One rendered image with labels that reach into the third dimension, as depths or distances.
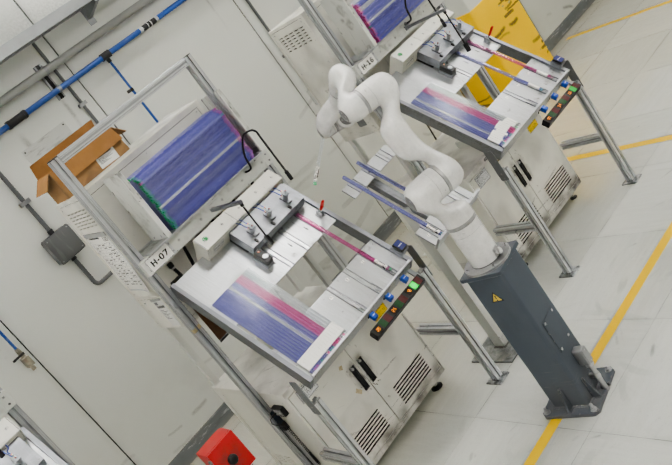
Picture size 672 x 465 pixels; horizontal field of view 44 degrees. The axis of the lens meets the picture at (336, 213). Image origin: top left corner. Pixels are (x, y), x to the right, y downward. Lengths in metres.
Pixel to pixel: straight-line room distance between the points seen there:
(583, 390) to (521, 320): 0.39
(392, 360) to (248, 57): 2.52
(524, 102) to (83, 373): 2.76
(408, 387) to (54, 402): 1.99
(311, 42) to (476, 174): 1.06
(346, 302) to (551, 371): 0.83
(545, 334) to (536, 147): 1.62
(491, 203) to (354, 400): 1.27
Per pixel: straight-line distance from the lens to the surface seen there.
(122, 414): 4.91
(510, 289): 3.03
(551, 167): 4.61
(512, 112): 4.08
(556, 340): 3.20
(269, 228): 3.44
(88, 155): 3.65
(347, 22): 4.12
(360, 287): 3.34
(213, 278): 3.39
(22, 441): 3.13
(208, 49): 5.37
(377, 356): 3.69
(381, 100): 2.88
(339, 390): 3.58
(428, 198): 2.88
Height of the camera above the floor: 2.03
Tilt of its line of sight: 17 degrees down
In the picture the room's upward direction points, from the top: 37 degrees counter-clockwise
